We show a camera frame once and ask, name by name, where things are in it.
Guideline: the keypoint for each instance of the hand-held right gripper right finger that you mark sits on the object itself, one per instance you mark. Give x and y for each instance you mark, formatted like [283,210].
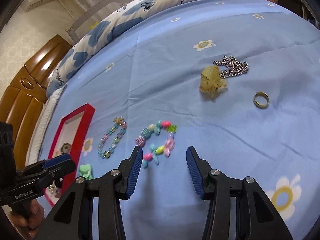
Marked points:
[195,172]

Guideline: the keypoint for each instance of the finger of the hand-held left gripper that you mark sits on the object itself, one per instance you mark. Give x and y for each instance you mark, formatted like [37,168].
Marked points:
[56,160]
[63,168]

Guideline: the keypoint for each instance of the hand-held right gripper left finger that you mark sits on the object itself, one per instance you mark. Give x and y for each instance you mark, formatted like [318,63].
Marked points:
[135,170]

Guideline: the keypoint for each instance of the panda hair clip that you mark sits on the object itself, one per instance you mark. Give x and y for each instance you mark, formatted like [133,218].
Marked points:
[65,148]

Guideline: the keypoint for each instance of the green hair bow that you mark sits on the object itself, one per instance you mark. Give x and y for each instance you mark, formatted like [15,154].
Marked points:
[85,170]

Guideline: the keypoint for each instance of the red shallow box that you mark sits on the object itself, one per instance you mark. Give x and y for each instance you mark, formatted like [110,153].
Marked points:
[82,127]

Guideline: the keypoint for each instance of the person's left hand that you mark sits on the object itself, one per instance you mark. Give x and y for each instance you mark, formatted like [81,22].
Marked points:
[33,215]

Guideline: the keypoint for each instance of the blue floral bed sheet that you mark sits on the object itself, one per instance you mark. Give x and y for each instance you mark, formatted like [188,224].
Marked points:
[200,130]

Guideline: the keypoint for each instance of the white quilted pad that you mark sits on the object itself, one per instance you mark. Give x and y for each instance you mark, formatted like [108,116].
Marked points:
[47,115]

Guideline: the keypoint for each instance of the wooden headboard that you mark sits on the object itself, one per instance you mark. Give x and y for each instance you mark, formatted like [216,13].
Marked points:
[25,92]

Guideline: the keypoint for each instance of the yellow hair claw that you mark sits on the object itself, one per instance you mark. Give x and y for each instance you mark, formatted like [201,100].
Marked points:
[211,80]

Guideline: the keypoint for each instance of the small yellow toy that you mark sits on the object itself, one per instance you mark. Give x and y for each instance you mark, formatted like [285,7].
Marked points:
[94,25]

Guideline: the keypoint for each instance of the white quilt with blue clouds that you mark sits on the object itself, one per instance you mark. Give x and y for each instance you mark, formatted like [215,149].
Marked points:
[112,27]

